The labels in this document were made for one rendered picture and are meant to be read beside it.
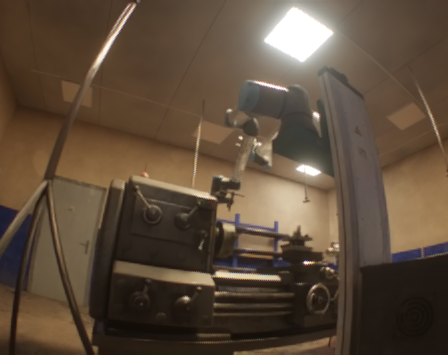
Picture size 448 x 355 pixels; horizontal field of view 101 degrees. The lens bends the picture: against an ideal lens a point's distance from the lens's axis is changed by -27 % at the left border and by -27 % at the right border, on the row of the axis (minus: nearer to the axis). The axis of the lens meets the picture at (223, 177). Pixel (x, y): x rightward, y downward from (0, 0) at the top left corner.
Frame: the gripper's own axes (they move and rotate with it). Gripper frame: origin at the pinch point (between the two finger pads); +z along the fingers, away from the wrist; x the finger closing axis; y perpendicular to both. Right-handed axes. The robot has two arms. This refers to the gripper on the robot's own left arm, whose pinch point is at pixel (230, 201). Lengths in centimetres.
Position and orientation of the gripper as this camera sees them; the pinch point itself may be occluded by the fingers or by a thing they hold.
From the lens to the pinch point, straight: 180.9
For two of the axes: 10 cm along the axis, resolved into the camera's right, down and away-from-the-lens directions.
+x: -8.8, -2.4, -4.0
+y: -2.3, 9.7, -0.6
